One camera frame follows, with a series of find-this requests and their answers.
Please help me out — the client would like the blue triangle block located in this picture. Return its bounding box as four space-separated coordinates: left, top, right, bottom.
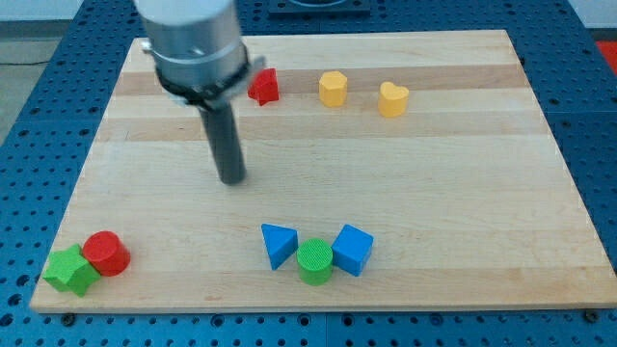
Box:
261 224 299 271

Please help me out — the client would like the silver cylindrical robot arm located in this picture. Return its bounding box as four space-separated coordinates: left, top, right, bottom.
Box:
134 0 266 185

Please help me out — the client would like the red star block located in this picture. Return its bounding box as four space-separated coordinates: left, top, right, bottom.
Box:
247 68 280 106

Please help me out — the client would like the yellow heart block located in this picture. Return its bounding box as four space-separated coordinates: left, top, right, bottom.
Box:
378 81 410 118

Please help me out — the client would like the blue cube block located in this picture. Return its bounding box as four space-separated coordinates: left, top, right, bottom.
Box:
332 225 374 277

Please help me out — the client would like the red cylinder block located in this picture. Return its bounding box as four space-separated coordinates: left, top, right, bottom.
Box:
82 230 131 277

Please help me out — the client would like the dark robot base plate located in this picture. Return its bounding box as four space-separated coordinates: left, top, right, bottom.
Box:
268 0 371 14

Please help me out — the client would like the yellow hexagon block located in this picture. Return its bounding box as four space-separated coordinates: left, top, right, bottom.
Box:
319 70 348 108

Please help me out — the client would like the green cylinder block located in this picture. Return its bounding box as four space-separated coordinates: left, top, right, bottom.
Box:
296 238 334 286

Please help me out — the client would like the green star block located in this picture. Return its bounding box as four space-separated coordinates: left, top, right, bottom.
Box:
42 244 101 297

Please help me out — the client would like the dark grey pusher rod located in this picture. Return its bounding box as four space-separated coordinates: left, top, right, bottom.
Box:
199 103 246 185

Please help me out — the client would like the light wooden board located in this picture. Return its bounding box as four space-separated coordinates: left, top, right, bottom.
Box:
31 30 616 313

